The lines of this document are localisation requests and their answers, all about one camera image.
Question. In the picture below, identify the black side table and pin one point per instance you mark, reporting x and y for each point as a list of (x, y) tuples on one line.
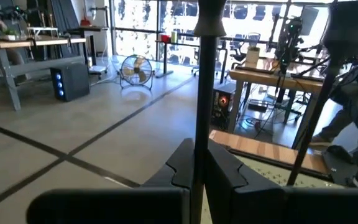
[(89, 29)]

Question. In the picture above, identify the black standing desk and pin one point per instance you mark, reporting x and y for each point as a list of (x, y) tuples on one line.
[(165, 59)]

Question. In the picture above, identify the person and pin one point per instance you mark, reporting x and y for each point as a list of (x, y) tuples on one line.
[(337, 124)]

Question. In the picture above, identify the black office chair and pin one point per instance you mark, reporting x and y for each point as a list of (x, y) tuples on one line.
[(238, 56)]

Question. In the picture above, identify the white plant pot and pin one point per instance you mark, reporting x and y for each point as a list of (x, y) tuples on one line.
[(252, 57)]

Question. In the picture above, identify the small potted plant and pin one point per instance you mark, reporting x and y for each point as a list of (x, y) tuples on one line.
[(9, 32)]

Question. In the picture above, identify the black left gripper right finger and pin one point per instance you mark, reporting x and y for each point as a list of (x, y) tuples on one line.
[(259, 205)]

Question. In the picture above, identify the mint green perforated metal riser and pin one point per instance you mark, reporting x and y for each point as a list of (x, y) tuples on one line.
[(275, 177)]

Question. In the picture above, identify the black computer tower red fan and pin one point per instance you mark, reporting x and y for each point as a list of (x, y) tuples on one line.
[(222, 102)]

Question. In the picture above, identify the red cup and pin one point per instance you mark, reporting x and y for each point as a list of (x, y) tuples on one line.
[(165, 38)]

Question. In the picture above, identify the red dustpan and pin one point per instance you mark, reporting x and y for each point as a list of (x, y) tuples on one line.
[(85, 22)]

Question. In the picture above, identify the black computer tower blue lights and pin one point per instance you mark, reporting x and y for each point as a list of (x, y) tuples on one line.
[(76, 81)]

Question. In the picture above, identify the black distant robot arm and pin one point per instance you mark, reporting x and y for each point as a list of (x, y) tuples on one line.
[(287, 40), (8, 14)]

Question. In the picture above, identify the green cup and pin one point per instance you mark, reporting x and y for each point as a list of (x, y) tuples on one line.
[(174, 36)]

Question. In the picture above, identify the wooden work table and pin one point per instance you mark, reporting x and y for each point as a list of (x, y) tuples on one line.
[(269, 79)]

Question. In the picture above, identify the wooden table grey legs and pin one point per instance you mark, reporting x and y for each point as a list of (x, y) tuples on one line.
[(26, 42)]

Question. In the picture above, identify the round metal floor fan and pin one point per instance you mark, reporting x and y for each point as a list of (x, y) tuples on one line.
[(137, 72)]

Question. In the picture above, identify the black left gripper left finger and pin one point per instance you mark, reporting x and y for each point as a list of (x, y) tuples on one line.
[(120, 205)]

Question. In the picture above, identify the white metal riser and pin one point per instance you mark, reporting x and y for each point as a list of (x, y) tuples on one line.
[(42, 28)]

